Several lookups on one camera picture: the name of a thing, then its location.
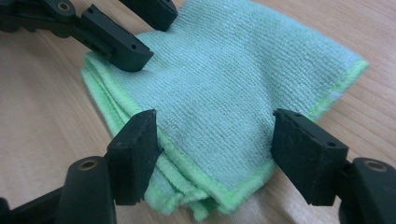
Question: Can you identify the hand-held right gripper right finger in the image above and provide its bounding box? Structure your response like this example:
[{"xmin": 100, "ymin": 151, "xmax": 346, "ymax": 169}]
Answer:
[{"xmin": 270, "ymin": 107, "xmax": 349, "ymax": 207}]

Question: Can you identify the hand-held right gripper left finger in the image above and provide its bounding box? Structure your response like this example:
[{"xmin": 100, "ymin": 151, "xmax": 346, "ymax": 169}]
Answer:
[{"xmin": 106, "ymin": 108, "xmax": 164, "ymax": 206}]

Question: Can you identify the green microfiber cloth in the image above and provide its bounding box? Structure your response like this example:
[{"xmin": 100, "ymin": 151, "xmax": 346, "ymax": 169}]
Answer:
[{"xmin": 79, "ymin": 0, "xmax": 371, "ymax": 222}]

